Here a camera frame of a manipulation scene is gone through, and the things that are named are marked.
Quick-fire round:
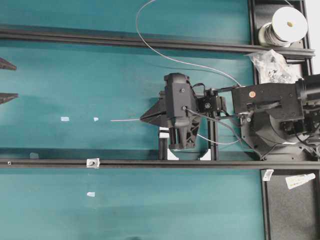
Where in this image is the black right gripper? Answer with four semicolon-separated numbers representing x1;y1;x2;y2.
140;73;199;146

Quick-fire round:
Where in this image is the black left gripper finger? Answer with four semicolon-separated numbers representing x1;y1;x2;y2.
0;58;17;71
0;92;19;105

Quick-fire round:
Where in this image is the thin grey wire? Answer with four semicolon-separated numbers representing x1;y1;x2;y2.
109;0;247;146

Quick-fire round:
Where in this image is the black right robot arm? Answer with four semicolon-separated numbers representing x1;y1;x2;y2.
140;73;320;161

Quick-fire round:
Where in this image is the silver metal corner fitting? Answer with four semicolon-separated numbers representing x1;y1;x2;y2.
86;158;100;169

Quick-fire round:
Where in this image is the plastic bag of screws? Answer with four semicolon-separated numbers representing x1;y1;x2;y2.
246;49;298;84

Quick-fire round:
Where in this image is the small white tag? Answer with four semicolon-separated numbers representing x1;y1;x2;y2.
262;169;274;182

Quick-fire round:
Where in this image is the white paper label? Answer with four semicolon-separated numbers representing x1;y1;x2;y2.
285;173;316;190

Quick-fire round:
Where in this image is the black aluminium rail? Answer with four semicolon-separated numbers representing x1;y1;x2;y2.
0;29;316;59
0;158;320;170

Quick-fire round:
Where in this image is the black rectangular frame stand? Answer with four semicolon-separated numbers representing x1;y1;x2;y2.
158;116;219;161

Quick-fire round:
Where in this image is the white wire spool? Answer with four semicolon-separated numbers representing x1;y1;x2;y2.
258;6;309;48

